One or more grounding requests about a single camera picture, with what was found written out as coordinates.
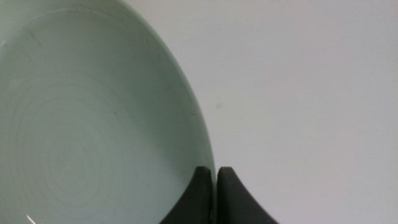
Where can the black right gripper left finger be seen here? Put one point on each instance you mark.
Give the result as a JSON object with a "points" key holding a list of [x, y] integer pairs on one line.
{"points": [[196, 202]]}

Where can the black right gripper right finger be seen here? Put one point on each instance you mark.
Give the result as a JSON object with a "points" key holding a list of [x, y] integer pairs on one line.
{"points": [[236, 205]]}

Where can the mint green shallow plastic bowl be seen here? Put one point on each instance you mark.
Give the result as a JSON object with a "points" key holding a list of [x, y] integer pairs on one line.
{"points": [[93, 124]]}

